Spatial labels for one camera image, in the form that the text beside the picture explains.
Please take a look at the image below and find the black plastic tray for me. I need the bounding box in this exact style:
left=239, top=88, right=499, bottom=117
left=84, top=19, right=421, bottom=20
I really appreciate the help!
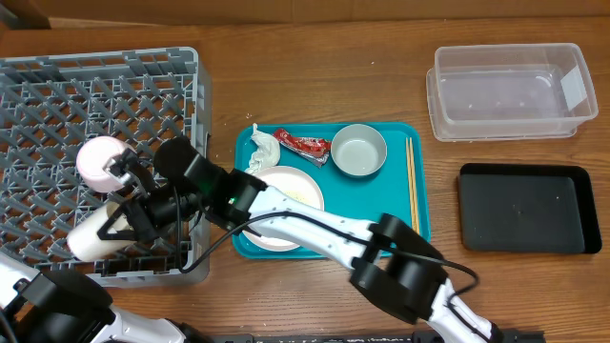
left=457, top=163, right=602, bottom=254

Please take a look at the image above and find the grey plastic dish rack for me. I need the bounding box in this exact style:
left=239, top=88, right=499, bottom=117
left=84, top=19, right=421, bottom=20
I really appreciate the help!
left=1, top=47, right=213, bottom=288

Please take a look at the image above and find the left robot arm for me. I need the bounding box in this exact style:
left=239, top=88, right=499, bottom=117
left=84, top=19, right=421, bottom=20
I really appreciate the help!
left=1, top=254, right=211, bottom=343

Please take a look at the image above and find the left wooden chopstick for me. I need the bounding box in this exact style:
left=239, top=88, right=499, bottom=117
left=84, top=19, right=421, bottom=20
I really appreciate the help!
left=405, top=137, right=419, bottom=234

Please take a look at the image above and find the white paper cup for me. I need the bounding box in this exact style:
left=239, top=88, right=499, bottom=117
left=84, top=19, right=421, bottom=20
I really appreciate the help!
left=67, top=205, right=134, bottom=262

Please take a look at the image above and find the large white plate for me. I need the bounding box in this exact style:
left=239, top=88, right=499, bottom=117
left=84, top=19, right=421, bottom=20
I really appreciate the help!
left=245, top=166, right=324, bottom=252

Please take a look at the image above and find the clear plastic storage bin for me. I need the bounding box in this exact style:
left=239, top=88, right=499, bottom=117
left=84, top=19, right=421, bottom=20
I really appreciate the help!
left=426, top=43, right=599, bottom=142

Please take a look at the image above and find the grey metal bowl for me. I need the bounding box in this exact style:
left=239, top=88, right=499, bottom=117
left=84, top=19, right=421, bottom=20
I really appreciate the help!
left=331, top=124, right=388, bottom=177

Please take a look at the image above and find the wooden chopstick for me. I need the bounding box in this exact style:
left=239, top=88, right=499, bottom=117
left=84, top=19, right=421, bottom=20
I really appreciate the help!
left=405, top=137, right=419, bottom=234
left=407, top=137, right=420, bottom=234

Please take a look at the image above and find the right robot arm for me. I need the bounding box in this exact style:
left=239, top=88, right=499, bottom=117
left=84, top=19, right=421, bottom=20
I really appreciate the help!
left=95, top=137, right=503, bottom=342

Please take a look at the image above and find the crumpled white napkin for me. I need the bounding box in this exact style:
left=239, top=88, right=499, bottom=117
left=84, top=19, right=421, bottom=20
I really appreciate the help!
left=245, top=123, right=280, bottom=174

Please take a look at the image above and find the small white plate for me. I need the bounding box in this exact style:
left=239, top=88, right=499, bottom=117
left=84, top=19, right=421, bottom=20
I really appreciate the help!
left=76, top=136, right=132, bottom=193

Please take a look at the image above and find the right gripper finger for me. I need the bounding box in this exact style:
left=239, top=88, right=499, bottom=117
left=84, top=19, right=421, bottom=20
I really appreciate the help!
left=103, top=150, right=155, bottom=193
left=96, top=200, right=143, bottom=241

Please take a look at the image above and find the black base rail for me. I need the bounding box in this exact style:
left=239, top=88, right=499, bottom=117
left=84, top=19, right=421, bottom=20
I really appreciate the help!
left=209, top=329, right=546, bottom=343

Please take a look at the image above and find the red snack wrapper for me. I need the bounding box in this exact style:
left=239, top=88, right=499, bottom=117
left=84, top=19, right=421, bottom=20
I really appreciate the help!
left=273, top=129, right=332, bottom=168

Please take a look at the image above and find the teal plastic serving tray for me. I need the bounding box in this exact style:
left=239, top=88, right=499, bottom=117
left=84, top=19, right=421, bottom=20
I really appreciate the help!
left=233, top=122, right=432, bottom=259

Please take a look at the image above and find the right wooden chopstick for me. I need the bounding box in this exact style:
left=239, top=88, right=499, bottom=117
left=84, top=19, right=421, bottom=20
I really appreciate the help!
left=407, top=137, right=420, bottom=234

